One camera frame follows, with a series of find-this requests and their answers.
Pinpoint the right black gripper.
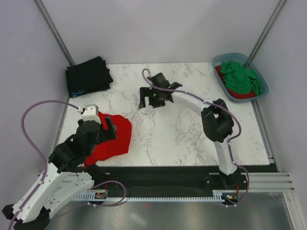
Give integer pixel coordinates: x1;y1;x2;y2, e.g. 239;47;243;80
140;86;166;108

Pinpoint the red t shirt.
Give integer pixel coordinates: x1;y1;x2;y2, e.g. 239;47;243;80
84;112;132;167
215;65;257;100

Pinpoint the blue plastic basin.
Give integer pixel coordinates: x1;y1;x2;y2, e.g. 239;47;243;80
212;53;269;103

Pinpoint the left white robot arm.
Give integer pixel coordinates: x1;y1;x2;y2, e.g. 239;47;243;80
2;115;117;230

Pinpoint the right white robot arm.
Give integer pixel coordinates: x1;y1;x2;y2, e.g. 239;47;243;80
139;69;237;189

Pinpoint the folded black t shirt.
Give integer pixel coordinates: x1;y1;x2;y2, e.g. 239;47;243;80
66;56;113;98

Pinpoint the red t shirt in basin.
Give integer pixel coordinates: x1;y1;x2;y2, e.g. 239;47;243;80
215;65;257;100

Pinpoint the green t shirt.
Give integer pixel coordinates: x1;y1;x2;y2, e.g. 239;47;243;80
220;61;263;95

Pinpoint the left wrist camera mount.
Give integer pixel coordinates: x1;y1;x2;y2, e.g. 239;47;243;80
77;104;101;124

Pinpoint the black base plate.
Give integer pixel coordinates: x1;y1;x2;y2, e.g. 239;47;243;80
81;165;248;198

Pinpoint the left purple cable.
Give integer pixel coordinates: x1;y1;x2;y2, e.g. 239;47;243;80
7;99;82;230

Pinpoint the purple cable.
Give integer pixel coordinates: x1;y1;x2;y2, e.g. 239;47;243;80
7;99;82;230
142;69;251;192

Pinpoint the left aluminium frame post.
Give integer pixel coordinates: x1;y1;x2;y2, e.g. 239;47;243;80
33;0;75;66

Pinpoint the aluminium frame post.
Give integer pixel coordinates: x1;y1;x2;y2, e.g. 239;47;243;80
33;0;75;66
248;0;288;61

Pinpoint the white slotted cable duct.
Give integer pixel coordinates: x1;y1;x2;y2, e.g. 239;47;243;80
73;190;239;202

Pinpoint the right aluminium frame post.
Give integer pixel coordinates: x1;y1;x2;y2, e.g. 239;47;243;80
248;0;288;61

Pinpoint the aluminium rail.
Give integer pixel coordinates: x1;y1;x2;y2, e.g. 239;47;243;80
249;172;295;193

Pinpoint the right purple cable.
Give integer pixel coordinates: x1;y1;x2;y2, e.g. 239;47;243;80
142;69;251;192

